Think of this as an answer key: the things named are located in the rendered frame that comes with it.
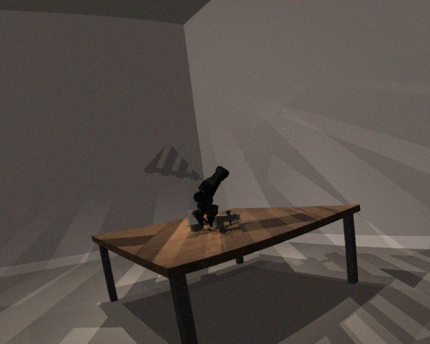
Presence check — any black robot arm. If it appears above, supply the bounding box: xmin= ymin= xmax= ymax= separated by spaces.
xmin=193 ymin=166 xmax=229 ymax=210

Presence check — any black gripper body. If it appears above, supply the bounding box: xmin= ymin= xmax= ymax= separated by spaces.
xmin=192 ymin=200 xmax=218 ymax=216

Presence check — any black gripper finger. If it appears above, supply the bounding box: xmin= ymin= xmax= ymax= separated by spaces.
xmin=206 ymin=214 xmax=217 ymax=227
xmin=194 ymin=214 xmax=204 ymax=226

